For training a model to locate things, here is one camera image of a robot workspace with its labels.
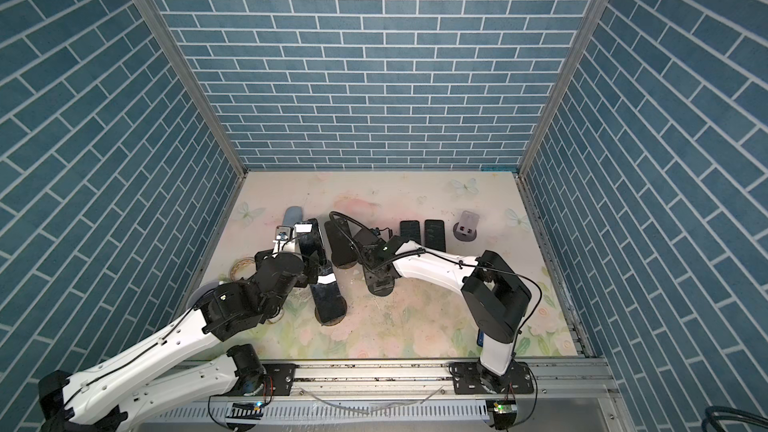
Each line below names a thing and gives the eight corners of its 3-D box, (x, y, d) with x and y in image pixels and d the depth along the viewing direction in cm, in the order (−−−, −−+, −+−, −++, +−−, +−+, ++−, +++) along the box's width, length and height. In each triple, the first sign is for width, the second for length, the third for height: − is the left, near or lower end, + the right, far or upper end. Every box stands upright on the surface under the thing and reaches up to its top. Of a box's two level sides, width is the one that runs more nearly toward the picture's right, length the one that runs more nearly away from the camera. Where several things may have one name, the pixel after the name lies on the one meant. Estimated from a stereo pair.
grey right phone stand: (450, 237, 103) (454, 224, 97) (454, 222, 108) (457, 208, 101) (472, 243, 102) (477, 230, 96) (475, 227, 106) (480, 214, 100)
